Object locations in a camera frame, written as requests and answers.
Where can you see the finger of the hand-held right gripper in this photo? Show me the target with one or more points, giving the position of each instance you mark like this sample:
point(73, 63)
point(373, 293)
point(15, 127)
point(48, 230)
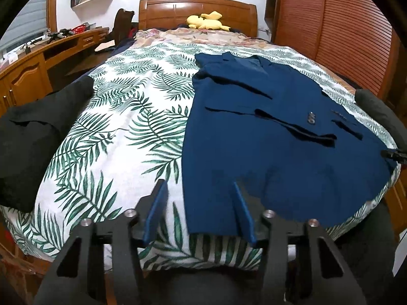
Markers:
point(396, 155)

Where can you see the wooden desk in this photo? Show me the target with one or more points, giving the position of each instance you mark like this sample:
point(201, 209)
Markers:
point(28, 73)

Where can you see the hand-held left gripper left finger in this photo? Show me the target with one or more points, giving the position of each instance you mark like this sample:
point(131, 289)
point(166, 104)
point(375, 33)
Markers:
point(155, 216)

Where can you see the dark grey cloth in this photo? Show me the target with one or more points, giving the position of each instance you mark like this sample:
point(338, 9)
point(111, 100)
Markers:
point(381, 114)

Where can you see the wooden bed headboard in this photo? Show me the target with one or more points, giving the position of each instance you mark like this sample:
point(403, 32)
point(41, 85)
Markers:
point(165, 12)

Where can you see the bed with leaf-print sheet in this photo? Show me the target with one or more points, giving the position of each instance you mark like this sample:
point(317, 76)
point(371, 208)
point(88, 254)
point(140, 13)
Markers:
point(111, 133)

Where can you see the navy blue suit jacket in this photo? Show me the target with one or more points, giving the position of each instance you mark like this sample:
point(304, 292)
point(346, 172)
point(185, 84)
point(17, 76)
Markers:
point(254, 139)

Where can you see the dark wooden chair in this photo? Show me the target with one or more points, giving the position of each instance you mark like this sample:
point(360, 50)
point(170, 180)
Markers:
point(122, 25)

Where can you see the floral blanket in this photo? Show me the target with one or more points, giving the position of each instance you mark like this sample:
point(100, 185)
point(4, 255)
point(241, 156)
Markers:
point(190, 38)

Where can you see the red basket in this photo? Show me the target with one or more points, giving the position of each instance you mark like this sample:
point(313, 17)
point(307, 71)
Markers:
point(79, 28)

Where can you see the black tools on stand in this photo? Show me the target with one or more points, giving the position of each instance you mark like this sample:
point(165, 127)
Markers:
point(58, 35)

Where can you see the yellow plush toy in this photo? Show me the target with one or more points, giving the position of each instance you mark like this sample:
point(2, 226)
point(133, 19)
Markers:
point(203, 22)

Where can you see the wooden louvred wardrobe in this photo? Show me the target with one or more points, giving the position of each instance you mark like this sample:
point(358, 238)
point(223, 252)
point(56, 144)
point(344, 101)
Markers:
point(334, 22)

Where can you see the dark blue bed sheet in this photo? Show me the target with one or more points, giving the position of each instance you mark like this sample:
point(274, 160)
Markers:
point(122, 46)

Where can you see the pull-out desk board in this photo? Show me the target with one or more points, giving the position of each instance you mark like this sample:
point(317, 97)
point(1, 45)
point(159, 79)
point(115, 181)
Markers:
point(86, 63)

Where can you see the black jacket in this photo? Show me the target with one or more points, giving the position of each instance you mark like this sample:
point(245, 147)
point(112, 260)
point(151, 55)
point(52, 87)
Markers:
point(31, 139)

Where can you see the grey window blind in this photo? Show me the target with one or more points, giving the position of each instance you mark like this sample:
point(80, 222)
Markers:
point(22, 25)

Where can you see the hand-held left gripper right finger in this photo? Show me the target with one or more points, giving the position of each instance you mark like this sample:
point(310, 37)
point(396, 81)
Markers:
point(244, 219)

